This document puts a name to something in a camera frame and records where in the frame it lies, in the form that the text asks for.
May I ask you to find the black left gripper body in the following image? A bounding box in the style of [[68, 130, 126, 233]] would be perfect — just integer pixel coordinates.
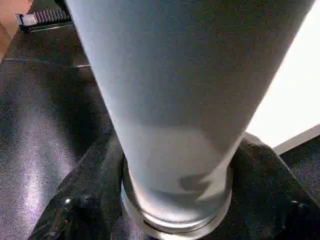
[[15, 7, 74, 34]]

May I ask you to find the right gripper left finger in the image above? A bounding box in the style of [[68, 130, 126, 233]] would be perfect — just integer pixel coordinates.
[[29, 131, 126, 240]]

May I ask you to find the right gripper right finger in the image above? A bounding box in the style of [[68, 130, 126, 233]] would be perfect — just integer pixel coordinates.
[[215, 137, 320, 240]]

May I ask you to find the white plastic table top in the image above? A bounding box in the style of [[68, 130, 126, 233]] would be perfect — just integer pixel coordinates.
[[120, 10, 320, 240]]

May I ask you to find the white plastic table leg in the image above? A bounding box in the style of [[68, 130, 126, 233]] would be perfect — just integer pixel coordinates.
[[65, 0, 317, 236]]

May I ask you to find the black work mat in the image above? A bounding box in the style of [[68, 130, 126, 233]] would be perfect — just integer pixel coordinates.
[[0, 0, 320, 240]]

